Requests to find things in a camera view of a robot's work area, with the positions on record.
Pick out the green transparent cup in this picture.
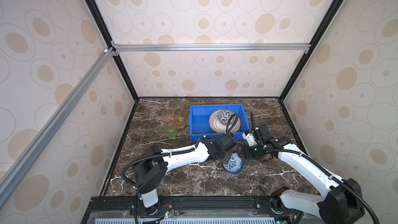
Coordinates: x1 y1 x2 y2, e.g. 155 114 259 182
162 121 177 139

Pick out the blue floral ceramic bowl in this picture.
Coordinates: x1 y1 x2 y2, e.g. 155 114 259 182
222 152 244 174

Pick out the dotted yellow rim plate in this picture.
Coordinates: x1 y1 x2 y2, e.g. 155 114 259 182
209 110 241 133

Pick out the left diagonal aluminium frame bar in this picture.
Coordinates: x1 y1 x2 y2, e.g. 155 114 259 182
1 47 116 207

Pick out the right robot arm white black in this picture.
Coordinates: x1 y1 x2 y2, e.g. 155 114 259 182
243 117 380 224

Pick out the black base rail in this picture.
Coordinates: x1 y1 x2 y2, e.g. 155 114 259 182
82 196 311 224

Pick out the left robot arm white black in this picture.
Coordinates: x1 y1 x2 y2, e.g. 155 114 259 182
121 113 238 208

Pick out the pink transparent cup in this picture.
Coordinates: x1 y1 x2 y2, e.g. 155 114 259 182
162 108 175 122

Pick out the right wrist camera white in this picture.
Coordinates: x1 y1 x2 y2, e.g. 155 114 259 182
242 130 258 147

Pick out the green floral ceramic bowl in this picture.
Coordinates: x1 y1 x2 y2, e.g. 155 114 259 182
217 110 237 125

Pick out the horizontal aluminium frame bar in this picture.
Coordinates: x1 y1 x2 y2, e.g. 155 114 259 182
114 43 311 52

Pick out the blue plastic bin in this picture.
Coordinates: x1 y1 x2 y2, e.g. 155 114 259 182
189 104 249 142

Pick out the yellow transparent cup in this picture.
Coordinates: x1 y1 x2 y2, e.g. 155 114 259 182
174 111 188 128

